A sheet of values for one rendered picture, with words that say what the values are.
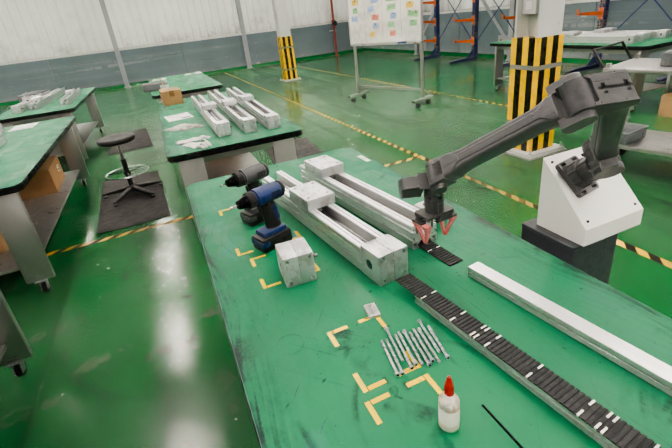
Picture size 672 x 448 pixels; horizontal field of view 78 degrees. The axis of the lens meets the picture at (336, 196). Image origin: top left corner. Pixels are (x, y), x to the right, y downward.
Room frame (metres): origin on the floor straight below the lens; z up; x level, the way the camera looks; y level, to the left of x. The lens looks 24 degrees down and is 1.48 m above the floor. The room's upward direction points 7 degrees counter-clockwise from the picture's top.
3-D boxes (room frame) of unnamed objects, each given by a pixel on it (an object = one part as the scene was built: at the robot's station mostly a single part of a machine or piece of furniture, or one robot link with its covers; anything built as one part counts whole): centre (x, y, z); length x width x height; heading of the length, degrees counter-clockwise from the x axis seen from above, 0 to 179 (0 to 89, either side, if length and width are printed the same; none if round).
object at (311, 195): (1.40, 0.09, 0.87); 0.16 x 0.11 x 0.07; 28
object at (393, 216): (1.49, -0.08, 0.82); 0.80 x 0.10 x 0.09; 28
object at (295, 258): (1.06, 0.13, 0.83); 0.11 x 0.10 x 0.10; 107
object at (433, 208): (1.10, -0.29, 0.94); 0.10 x 0.07 x 0.07; 117
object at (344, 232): (1.40, 0.09, 0.82); 0.80 x 0.10 x 0.09; 28
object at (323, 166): (1.71, 0.04, 0.87); 0.16 x 0.11 x 0.07; 28
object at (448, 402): (0.52, -0.16, 0.84); 0.04 x 0.04 x 0.12
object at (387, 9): (7.08, -1.09, 0.97); 1.51 x 0.50 x 1.95; 41
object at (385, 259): (1.02, -0.13, 0.83); 0.12 x 0.09 x 0.10; 118
